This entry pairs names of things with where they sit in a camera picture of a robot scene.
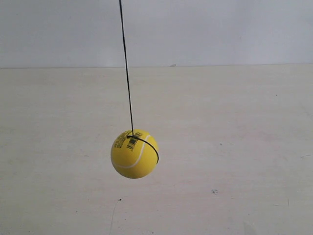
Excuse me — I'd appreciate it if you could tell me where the yellow tennis ball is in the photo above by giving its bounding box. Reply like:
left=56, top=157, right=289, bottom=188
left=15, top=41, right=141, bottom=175
left=111, top=129, right=159, bottom=179

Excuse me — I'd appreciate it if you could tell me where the black hanging string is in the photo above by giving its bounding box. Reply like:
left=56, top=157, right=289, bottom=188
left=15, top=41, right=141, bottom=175
left=119, top=0, right=159, bottom=164

